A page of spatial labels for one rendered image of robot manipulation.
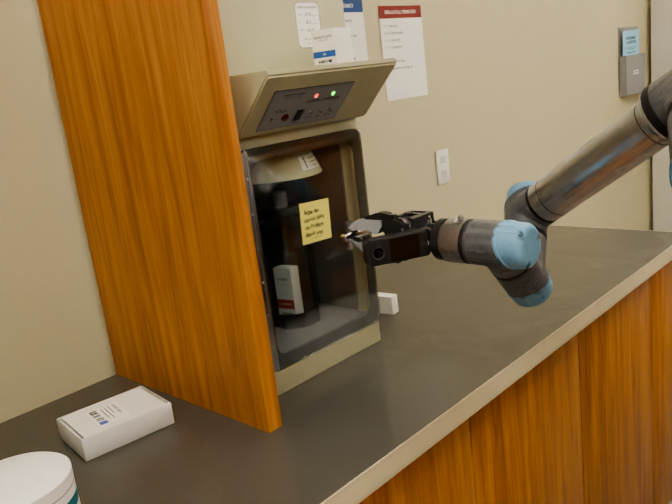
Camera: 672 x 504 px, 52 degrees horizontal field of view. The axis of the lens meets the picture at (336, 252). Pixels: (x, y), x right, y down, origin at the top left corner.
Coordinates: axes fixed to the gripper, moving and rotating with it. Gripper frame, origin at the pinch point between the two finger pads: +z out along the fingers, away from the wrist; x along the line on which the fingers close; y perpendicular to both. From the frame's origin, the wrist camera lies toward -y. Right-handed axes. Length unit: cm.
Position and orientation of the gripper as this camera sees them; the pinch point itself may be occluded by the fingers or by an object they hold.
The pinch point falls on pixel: (352, 235)
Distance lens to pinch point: 130.1
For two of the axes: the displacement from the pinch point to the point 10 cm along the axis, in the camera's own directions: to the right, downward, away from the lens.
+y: 6.8, -2.6, 6.9
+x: -1.2, -9.6, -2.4
